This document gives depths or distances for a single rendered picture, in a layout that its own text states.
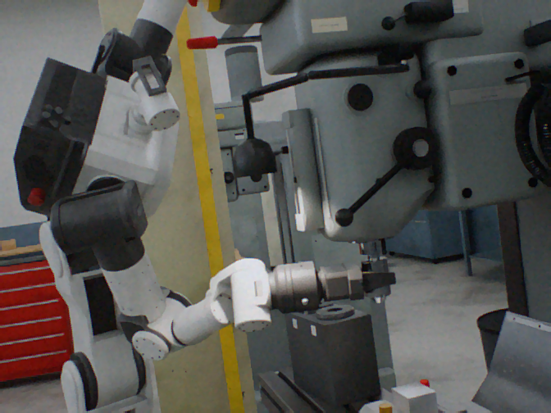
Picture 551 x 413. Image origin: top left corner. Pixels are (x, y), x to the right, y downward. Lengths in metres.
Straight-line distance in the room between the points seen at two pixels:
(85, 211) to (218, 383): 1.87
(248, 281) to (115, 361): 0.56
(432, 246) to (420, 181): 7.37
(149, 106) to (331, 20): 0.39
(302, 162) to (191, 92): 1.78
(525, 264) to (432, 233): 7.03
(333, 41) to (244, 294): 0.46
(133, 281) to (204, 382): 1.73
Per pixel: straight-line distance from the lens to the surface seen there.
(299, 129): 1.12
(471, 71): 1.16
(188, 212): 2.83
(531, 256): 1.43
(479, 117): 1.15
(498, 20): 1.22
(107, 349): 1.62
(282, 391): 1.65
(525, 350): 1.46
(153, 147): 1.32
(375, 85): 1.09
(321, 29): 1.05
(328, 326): 1.45
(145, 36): 1.50
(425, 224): 8.50
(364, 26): 1.08
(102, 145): 1.28
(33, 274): 5.61
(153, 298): 1.31
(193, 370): 2.93
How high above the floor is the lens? 1.45
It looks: 3 degrees down
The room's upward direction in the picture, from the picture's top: 8 degrees counter-clockwise
